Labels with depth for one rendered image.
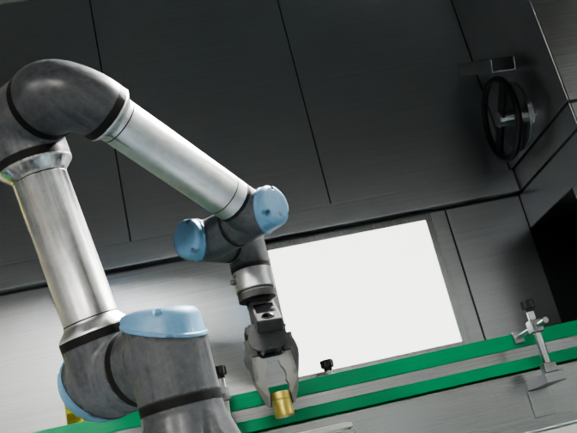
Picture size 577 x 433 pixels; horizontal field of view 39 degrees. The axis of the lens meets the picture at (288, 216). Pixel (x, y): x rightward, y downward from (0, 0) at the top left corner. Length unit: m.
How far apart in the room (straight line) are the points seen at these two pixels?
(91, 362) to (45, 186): 0.27
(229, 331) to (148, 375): 0.78
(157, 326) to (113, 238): 0.90
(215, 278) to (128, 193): 0.32
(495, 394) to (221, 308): 0.64
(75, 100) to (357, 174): 1.01
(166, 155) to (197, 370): 0.35
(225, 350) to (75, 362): 0.69
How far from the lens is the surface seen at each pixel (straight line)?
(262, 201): 1.35
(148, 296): 1.92
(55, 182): 1.28
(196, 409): 1.11
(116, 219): 2.01
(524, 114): 2.04
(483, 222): 2.09
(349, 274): 1.95
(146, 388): 1.13
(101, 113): 1.23
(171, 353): 1.11
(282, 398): 1.46
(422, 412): 1.72
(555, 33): 1.94
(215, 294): 1.91
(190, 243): 1.44
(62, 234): 1.26
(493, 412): 1.76
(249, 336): 1.48
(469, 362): 1.79
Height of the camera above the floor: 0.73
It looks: 19 degrees up
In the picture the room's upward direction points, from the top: 14 degrees counter-clockwise
